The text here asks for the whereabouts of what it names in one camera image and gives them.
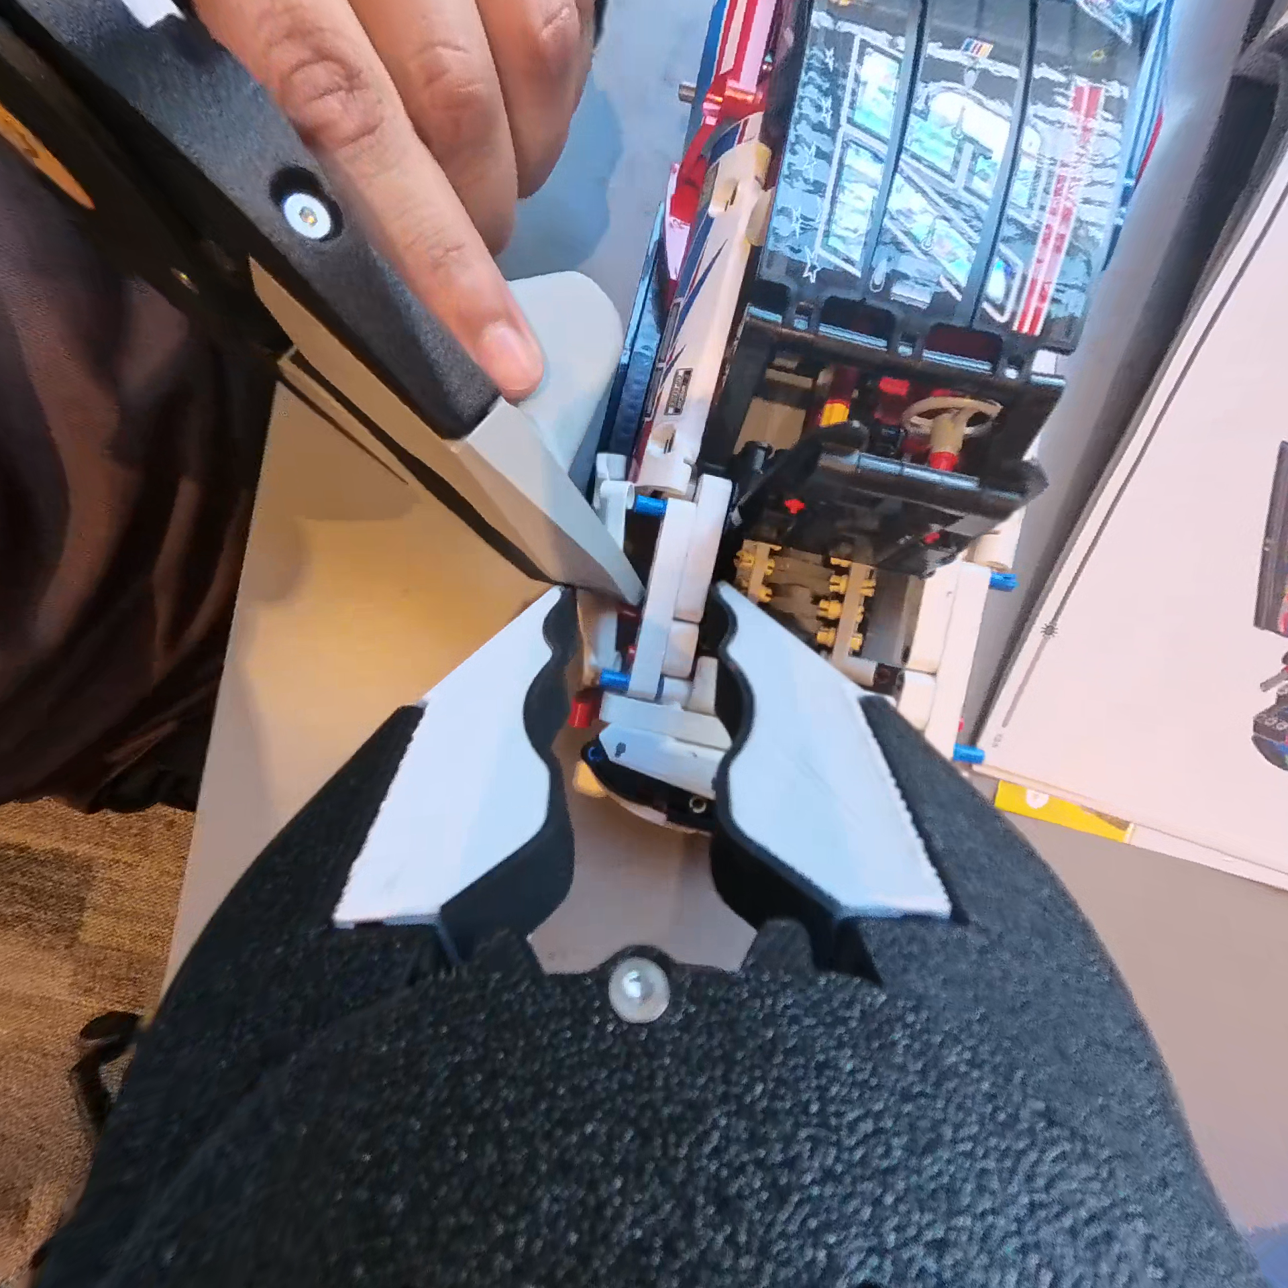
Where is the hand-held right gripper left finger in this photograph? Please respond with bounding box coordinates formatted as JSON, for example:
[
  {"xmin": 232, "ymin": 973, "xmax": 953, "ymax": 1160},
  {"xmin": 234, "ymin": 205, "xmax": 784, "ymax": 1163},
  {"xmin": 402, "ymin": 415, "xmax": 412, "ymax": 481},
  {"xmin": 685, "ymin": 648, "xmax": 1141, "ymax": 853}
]
[{"xmin": 335, "ymin": 585, "xmax": 577, "ymax": 959}]

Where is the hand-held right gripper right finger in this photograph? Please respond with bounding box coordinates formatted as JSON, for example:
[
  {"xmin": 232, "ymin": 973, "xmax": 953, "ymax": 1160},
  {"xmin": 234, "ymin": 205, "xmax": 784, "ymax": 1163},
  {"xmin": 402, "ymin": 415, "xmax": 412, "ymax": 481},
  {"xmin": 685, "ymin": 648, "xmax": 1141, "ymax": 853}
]
[{"xmin": 714, "ymin": 580, "xmax": 953, "ymax": 921}]

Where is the yellow paper leaflet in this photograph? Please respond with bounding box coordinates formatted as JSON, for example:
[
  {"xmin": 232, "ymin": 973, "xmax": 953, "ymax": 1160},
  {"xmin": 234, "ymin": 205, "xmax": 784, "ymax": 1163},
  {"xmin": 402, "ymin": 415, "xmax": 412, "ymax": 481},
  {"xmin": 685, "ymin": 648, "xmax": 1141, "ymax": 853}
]
[{"xmin": 994, "ymin": 778, "xmax": 1135, "ymax": 843}]

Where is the person's left hand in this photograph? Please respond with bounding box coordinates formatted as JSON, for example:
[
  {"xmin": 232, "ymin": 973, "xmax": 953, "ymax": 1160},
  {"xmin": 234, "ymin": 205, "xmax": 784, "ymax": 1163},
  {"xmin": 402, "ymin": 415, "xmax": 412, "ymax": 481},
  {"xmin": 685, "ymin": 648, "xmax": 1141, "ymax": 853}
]
[{"xmin": 192, "ymin": 0, "xmax": 608, "ymax": 406}]

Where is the person's torso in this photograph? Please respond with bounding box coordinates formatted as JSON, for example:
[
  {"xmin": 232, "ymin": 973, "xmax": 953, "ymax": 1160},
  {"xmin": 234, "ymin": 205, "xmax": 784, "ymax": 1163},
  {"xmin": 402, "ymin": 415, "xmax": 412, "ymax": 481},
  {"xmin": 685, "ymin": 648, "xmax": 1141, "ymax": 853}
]
[{"xmin": 0, "ymin": 120, "xmax": 281, "ymax": 810}]

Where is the toy brick race car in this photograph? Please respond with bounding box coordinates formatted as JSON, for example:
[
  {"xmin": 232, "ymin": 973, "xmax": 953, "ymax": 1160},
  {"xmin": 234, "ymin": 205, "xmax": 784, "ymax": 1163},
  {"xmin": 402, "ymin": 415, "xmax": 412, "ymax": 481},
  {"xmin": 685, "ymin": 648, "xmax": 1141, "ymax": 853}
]
[{"xmin": 566, "ymin": 0, "xmax": 1180, "ymax": 838}]

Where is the open instruction booklet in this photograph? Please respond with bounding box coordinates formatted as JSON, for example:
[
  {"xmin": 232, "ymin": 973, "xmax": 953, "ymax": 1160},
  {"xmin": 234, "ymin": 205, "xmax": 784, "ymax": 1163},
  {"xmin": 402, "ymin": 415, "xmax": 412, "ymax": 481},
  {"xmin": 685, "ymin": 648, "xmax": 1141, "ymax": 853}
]
[{"xmin": 970, "ymin": 180, "xmax": 1288, "ymax": 890}]

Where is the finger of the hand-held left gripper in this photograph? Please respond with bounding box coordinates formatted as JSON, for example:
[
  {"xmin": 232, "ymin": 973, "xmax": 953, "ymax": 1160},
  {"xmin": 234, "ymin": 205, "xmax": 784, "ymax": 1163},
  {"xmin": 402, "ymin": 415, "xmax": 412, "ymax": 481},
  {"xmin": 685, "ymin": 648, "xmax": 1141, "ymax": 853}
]
[
  {"xmin": 251, "ymin": 255, "xmax": 648, "ymax": 606},
  {"xmin": 275, "ymin": 344, "xmax": 570, "ymax": 590}
]

